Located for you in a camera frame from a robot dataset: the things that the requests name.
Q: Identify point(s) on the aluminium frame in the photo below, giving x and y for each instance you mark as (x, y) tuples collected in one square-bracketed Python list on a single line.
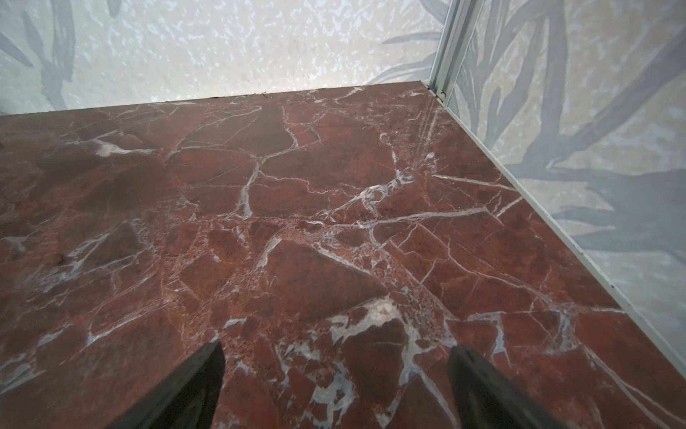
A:
[(582, 105)]

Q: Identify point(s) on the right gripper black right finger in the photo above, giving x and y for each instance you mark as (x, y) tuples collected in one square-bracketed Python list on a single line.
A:
[(485, 398)]

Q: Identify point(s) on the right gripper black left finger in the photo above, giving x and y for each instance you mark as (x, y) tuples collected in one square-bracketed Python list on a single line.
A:
[(186, 398)]

